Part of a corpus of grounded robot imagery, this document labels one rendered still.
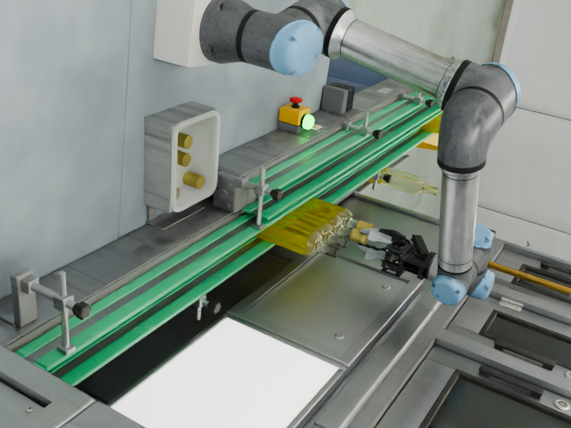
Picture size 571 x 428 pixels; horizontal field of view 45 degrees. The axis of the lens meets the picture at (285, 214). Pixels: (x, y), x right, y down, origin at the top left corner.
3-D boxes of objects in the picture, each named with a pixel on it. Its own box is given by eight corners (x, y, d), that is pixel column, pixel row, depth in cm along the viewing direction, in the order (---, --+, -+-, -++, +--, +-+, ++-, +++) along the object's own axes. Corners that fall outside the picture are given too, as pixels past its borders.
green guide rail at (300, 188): (242, 211, 182) (268, 220, 179) (242, 207, 182) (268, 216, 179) (458, 84, 320) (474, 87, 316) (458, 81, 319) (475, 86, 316)
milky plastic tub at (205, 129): (144, 205, 167) (172, 216, 163) (144, 116, 157) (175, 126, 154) (189, 183, 181) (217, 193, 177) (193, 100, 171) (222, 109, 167)
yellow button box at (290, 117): (276, 128, 212) (296, 134, 209) (278, 104, 209) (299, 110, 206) (288, 122, 218) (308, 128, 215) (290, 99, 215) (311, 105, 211)
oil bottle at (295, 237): (245, 233, 189) (314, 260, 180) (247, 216, 187) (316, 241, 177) (257, 227, 194) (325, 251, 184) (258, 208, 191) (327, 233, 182)
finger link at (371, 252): (350, 250, 184) (381, 256, 179) (359, 241, 189) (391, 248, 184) (350, 261, 185) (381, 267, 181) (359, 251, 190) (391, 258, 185)
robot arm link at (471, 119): (484, 119, 126) (468, 316, 154) (504, 93, 133) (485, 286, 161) (424, 108, 131) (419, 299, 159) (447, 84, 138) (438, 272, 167)
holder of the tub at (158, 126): (144, 223, 170) (168, 233, 167) (144, 116, 158) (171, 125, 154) (188, 200, 183) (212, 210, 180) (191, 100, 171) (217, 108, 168)
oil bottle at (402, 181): (365, 180, 256) (432, 201, 245) (368, 166, 254) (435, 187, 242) (372, 176, 261) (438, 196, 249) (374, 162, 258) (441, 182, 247)
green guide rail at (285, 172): (244, 185, 179) (270, 194, 176) (245, 182, 179) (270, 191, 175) (460, 68, 317) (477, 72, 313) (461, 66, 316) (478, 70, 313)
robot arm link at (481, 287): (499, 263, 170) (493, 289, 175) (455, 249, 175) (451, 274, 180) (488, 283, 165) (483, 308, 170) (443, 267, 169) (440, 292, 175)
